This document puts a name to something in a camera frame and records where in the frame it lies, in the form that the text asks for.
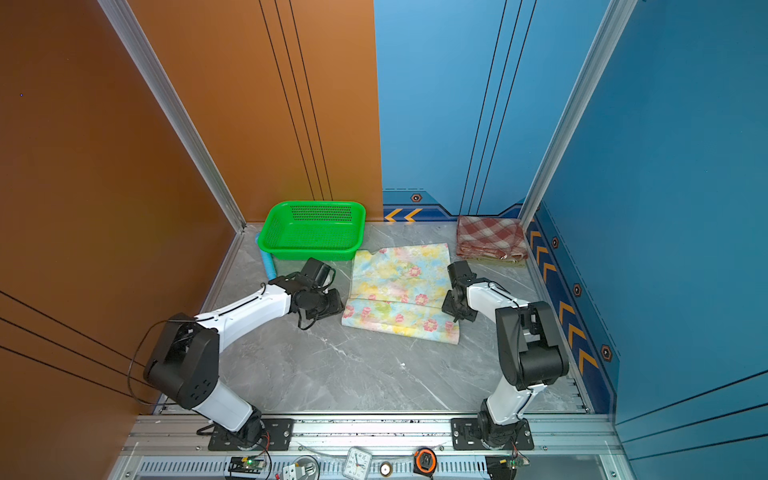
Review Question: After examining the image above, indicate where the cream yellow cloth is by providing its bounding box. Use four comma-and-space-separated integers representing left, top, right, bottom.
341, 243, 460, 345

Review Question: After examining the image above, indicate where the red plaid skirt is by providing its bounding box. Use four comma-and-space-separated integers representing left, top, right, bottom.
456, 216, 527, 261

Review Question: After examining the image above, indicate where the olive green skirt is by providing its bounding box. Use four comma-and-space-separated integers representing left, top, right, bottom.
468, 257, 527, 268

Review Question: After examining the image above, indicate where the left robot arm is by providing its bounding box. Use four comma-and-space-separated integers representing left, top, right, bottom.
143, 258, 344, 449

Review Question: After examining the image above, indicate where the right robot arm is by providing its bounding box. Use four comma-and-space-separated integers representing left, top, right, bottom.
442, 261, 570, 450

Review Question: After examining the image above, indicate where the light blue tube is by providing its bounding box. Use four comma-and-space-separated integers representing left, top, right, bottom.
254, 234, 277, 280

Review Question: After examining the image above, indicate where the green plastic basket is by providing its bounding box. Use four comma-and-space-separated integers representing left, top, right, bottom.
258, 201, 367, 262

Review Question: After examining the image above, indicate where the orange black tape measure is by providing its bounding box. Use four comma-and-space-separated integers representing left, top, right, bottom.
413, 447, 438, 479

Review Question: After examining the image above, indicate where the right small circuit board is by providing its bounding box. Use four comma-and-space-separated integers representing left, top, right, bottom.
502, 455, 530, 471

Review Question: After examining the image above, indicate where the white square clock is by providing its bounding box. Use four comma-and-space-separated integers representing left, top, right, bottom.
342, 447, 373, 480

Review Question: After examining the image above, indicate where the white power plug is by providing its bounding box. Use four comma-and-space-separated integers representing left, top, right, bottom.
281, 463, 305, 480

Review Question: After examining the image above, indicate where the green circuit board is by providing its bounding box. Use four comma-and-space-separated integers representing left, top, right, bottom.
226, 456, 270, 479

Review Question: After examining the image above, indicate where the small tape roll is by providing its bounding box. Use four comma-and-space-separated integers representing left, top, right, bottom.
379, 461, 393, 478

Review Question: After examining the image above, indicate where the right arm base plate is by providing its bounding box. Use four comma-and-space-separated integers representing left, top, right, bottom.
450, 417, 535, 451

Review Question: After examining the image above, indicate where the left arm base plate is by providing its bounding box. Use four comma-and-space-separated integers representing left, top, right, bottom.
208, 418, 295, 452

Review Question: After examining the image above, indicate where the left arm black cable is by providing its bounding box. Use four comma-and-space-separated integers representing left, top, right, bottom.
126, 317, 199, 406

